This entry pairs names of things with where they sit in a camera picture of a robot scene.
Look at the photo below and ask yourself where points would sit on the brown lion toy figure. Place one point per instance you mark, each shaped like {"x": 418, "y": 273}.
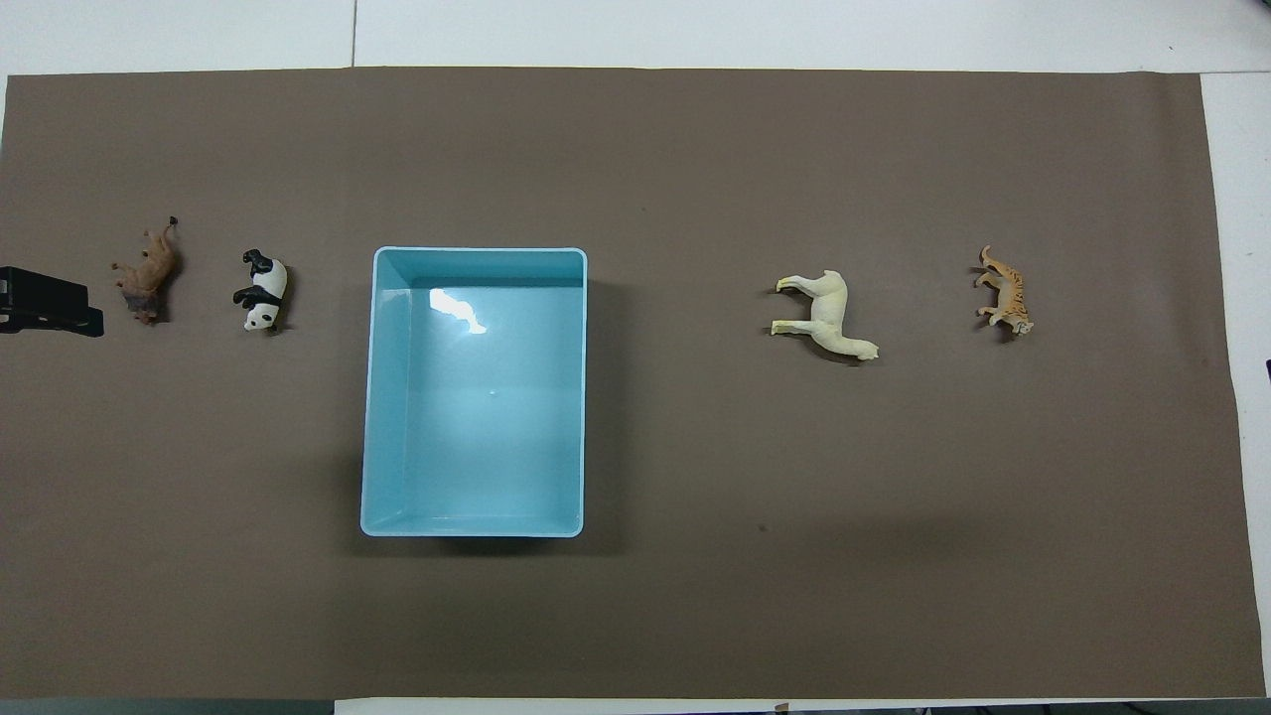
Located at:
{"x": 151, "y": 273}

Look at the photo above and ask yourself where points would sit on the black and white panda toy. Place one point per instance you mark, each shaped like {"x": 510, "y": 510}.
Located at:
{"x": 266, "y": 288}

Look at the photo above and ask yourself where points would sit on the orange striped tiger toy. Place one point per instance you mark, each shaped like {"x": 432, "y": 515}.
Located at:
{"x": 1005, "y": 293}

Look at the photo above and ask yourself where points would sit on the cream llama toy figure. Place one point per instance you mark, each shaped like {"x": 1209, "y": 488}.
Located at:
{"x": 829, "y": 313}

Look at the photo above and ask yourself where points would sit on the light blue plastic storage box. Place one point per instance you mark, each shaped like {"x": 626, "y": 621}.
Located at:
{"x": 477, "y": 427}

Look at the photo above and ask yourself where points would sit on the brown paper table mat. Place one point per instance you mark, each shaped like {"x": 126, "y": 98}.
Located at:
{"x": 695, "y": 616}

